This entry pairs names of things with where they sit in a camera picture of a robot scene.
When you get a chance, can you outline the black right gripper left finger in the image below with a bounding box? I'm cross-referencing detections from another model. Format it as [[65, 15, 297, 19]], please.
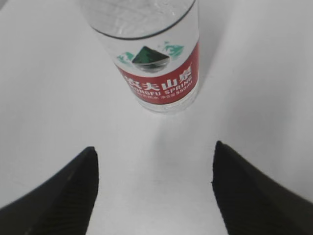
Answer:
[[0, 146, 99, 235]]

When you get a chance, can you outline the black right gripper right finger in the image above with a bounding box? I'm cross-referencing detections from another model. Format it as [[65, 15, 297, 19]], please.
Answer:
[[212, 141, 313, 235]]

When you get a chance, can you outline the Nongfu Spring water bottle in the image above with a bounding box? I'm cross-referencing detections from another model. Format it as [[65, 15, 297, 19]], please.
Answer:
[[78, 0, 200, 113]]

